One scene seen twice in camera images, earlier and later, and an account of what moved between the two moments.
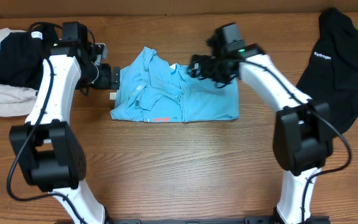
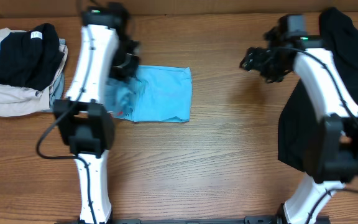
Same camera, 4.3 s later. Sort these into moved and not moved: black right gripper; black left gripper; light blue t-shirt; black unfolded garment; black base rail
Moved: black left gripper; light blue t-shirt; black right gripper
Not moved: black base rail; black unfolded garment
